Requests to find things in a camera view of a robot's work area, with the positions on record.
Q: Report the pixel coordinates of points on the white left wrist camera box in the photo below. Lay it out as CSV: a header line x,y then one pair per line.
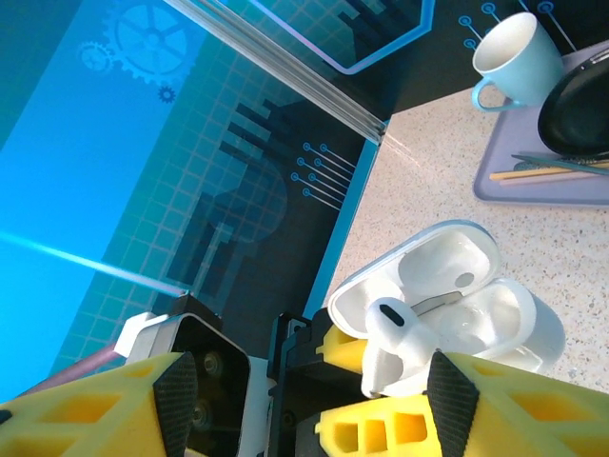
x,y
223,376

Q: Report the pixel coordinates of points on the blue table edge strip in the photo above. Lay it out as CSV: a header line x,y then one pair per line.
x,y
352,209

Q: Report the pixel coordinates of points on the lavender tray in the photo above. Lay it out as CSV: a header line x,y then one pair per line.
x,y
523,190

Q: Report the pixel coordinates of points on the white earbud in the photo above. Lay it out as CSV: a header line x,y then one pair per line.
x,y
395,343

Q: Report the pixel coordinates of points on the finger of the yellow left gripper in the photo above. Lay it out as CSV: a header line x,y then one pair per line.
x,y
361,409
335,345

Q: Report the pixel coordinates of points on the white charging case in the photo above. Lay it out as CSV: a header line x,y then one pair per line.
x,y
476,328

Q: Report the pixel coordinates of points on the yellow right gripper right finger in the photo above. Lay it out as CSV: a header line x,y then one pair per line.
x,y
523,414

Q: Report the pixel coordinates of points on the aluminium frame post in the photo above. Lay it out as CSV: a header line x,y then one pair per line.
x,y
285,66

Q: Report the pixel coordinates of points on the black plate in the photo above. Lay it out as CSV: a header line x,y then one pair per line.
x,y
580,109

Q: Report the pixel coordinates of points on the dark teal chopstick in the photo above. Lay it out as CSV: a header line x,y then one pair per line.
x,y
561,161

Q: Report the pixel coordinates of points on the beige chopstick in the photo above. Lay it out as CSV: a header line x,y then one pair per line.
x,y
556,178
547,172

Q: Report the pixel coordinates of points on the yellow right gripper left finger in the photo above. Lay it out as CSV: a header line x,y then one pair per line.
x,y
95,414

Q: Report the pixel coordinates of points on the light blue mug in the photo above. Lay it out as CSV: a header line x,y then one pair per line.
x,y
523,62

